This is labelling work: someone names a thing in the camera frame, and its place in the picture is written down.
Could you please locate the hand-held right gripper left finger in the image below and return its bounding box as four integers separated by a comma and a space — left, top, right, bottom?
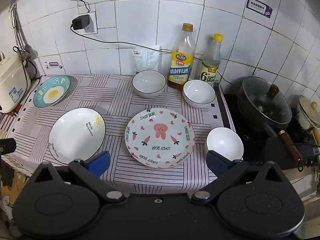
31, 151, 127, 204

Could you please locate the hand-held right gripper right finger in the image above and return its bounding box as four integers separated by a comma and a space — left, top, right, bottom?
191, 150, 288, 203

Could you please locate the white bowl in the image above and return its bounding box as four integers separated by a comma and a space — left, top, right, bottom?
206, 127, 244, 161
183, 79, 216, 109
132, 70, 167, 98

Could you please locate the white plate with sun print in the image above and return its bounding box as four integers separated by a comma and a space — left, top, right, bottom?
48, 107, 106, 164

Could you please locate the black stove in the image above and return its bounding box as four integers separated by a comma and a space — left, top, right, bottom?
220, 85, 320, 170

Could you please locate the pink bear print plate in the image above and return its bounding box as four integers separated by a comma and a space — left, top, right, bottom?
124, 109, 195, 168

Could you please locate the striped tablecloth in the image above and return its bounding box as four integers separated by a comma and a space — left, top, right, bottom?
0, 74, 237, 195

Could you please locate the white rice cooker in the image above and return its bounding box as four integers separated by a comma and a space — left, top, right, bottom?
0, 51, 32, 114

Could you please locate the black wok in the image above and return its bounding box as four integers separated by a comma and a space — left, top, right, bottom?
237, 97, 304, 163

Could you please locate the blue fried egg print plate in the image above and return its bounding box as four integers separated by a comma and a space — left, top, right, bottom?
33, 75, 71, 108

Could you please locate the clear vinegar bottle yellow cap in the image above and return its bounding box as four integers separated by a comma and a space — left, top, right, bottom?
199, 33, 223, 87

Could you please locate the cream pot with lid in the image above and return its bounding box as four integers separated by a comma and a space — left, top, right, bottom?
297, 95, 320, 131

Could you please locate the white packet with red print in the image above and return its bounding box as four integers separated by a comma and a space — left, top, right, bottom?
132, 49, 148, 73

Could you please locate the grey hanging kitchen utensil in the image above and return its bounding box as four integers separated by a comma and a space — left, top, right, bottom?
9, 3, 38, 80

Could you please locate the cooking wine bottle yellow label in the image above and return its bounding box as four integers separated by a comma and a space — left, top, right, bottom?
167, 23, 196, 92

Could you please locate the clear plastic bag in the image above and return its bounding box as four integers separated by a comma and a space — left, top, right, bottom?
145, 44, 161, 71

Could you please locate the black power adapter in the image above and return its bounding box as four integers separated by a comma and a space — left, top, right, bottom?
71, 14, 91, 30

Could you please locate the white wall socket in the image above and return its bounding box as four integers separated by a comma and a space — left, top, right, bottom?
77, 3, 98, 35

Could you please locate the white and purple wall sticker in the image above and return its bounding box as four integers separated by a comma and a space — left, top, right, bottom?
245, 0, 274, 19

